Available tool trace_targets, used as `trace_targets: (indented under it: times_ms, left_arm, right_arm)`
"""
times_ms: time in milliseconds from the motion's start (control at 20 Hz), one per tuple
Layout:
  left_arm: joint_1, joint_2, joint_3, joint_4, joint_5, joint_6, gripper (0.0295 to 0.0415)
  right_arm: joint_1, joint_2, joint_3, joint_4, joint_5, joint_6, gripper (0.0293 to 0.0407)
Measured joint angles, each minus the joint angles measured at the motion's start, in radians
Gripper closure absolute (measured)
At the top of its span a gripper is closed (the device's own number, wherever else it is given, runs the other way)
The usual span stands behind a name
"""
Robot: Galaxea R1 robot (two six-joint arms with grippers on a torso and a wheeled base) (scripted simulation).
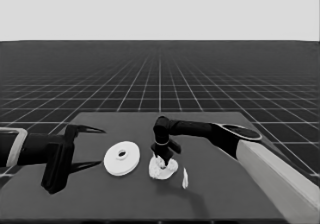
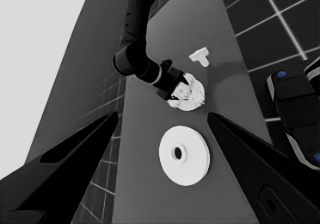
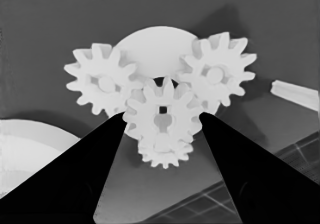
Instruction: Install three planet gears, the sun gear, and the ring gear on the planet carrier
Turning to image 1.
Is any small white T-shaped piece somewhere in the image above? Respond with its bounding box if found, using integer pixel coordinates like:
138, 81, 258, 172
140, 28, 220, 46
181, 167, 190, 190

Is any large thick white disc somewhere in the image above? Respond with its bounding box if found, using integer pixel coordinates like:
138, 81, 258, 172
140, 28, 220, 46
103, 140, 141, 178

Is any white round carrier with pins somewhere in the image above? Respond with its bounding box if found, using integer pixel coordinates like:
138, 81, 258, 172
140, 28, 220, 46
148, 155, 179, 181

